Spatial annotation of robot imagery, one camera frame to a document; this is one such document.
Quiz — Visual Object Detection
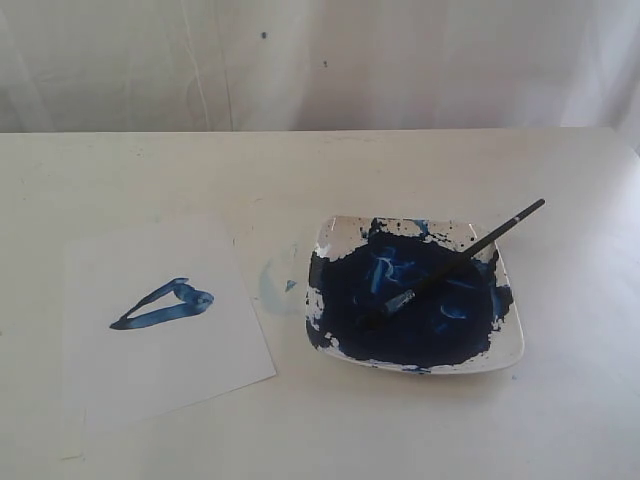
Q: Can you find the white paper sheet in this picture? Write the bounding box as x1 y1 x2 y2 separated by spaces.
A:
63 215 275 434

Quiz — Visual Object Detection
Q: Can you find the black paintbrush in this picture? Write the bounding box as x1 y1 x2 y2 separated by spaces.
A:
357 198 546 329

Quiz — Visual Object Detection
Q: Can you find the white plate with blue paint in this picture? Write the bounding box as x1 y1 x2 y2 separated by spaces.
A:
305 216 524 374

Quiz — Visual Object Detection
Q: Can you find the white backdrop curtain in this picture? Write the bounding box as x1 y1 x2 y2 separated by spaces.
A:
0 0 640 134

